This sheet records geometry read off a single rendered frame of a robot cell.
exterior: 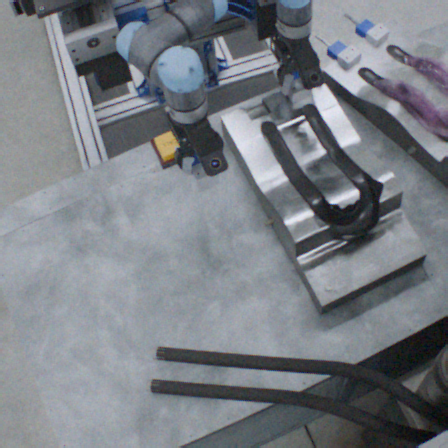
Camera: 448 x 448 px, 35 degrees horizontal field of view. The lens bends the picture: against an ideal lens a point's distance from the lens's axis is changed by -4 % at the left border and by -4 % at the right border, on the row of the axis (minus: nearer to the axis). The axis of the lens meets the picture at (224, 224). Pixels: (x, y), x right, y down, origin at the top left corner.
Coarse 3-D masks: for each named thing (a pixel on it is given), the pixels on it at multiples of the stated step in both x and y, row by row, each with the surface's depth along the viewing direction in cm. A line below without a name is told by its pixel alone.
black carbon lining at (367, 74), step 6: (390, 48) 177; (396, 48) 177; (390, 54) 176; (396, 54) 176; (402, 54) 176; (408, 54) 175; (402, 60) 175; (360, 72) 174; (366, 72) 174; (372, 72) 174; (366, 78) 174; (372, 78) 173; (378, 78) 173; (384, 78) 172; (372, 84) 172; (444, 138) 163
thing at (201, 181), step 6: (198, 162) 156; (198, 168) 154; (198, 174) 154; (204, 174) 153; (192, 180) 158; (198, 180) 153; (204, 180) 154; (210, 180) 155; (216, 180) 156; (198, 186) 155; (204, 186) 156; (210, 186) 157
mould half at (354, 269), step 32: (320, 96) 167; (224, 128) 169; (256, 128) 165; (288, 128) 165; (352, 128) 164; (256, 160) 162; (320, 160) 161; (256, 192) 165; (288, 192) 156; (352, 192) 151; (384, 192) 151; (288, 224) 149; (320, 224) 149; (384, 224) 156; (320, 256) 154; (352, 256) 153; (384, 256) 153; (416, 256) 152; (320, 288) 151; (352, 288) 150
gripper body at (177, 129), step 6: (168, 114) 144; (168, 120) 145; (174, 126) 143; (180, 126) 137; (186, 126) 136; (192, 126) 136; (174, 132) 144; (180, 132) 142; (186, 132) 141; (180, 138) 143; (186, 138) 142; (180, 144) 142; (186, 144) 142; (186, 150) 144; (192, 150) 145
